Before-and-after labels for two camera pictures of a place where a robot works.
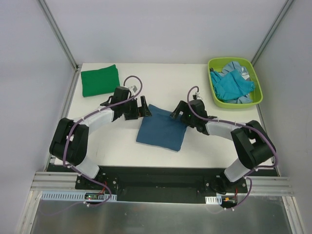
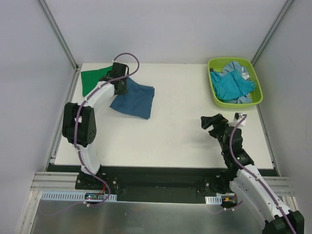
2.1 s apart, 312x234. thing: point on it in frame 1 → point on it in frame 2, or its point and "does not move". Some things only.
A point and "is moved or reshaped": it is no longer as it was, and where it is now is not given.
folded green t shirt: (100, 81) does not move
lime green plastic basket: (257, 93) does not move
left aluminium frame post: (51, 19) does not move
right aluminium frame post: (286, 7) does not move
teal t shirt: (231, 86) does not move
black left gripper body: (139, 109) → (121, 88)
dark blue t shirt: (160, 129) is moved or reshaped
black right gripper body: (184, 114) → (217, 125)
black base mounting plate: (165, 184) does not move
